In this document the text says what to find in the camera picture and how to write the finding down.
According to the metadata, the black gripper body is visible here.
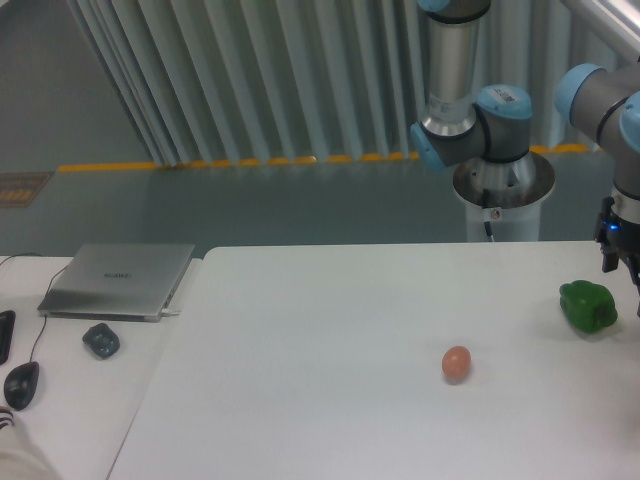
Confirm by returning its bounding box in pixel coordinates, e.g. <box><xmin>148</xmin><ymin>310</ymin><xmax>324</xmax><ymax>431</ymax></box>
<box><xmin>594</xmin><ymin>196</ymin><xmax>639</xmax><ymax>264</ymax></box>

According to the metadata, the cream sleeve forearm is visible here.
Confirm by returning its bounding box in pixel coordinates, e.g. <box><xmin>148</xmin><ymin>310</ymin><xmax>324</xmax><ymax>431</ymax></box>
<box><xmin>1</xmin><ymin>406</ymin><xmax>57</xmax><ymax>479</ymax></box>

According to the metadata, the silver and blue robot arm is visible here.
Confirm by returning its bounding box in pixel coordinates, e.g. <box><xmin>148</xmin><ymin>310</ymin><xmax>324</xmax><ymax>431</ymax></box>
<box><xmin>410</xmin><ymin>1</ymin><xmax>639</xmax><ymax>278</ymax></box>

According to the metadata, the green bell pepper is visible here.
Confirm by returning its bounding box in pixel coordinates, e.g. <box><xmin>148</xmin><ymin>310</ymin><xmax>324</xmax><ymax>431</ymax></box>
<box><xmin>559</xmin><ymin>280</ymin><xmax>618</xmax><ymax>334</ymax></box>

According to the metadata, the brown egg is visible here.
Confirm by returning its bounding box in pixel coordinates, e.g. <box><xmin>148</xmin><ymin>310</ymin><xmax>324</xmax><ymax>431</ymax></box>
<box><xmin>441</xmin><ymin>345</ymin><xmax>472</xmax><ymax>384</ymax></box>

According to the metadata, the grey pleated curtain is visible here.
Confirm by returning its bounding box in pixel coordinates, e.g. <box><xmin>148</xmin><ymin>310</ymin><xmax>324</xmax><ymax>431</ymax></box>
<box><xmin>69</xmin><ymin>1</ymin><xmax>639</xmax><ymax>166</ymax></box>

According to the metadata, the silver closed laptop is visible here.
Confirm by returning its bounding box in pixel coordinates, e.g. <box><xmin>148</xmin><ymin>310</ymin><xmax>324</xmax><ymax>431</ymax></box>
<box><xmin>38</xmin><ymin>243</ymin><xmax>195</xmax><ymax>322</ymax></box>

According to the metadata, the black computer mouse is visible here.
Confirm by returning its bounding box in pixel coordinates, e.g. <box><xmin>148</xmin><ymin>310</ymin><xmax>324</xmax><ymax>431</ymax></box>
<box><xmin>3</xmin><ymin>361</ymin><xmax>40</xmax><ymax>411</ymax></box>

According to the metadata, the black keyboard edge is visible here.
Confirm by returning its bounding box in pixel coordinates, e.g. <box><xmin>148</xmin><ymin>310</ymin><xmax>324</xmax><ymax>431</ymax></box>
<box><xmin>0</xmin><ymin>310</ymin><xmax>16</xmax><ymax>365</ymax></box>

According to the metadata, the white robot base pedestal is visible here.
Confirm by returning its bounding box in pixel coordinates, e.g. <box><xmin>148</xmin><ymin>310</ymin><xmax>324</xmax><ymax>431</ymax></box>
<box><xmin>453</xmin><ymin>152</ymin><xmax>556</xmax><ymax>242</ymax></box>

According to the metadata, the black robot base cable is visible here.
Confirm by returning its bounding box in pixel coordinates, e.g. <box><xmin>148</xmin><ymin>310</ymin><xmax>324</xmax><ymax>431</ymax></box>
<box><xmin>481</xmin><ymin>188</ymin><xmax>497</xmax><ymax>243</ymax></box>

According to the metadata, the black mouse cable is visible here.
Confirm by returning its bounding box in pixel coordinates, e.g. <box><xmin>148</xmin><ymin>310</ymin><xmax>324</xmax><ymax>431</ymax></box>
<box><xmin>0</xmin><ymin>253</ymin><xmax>71</xmax><ymax>364</ymax></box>

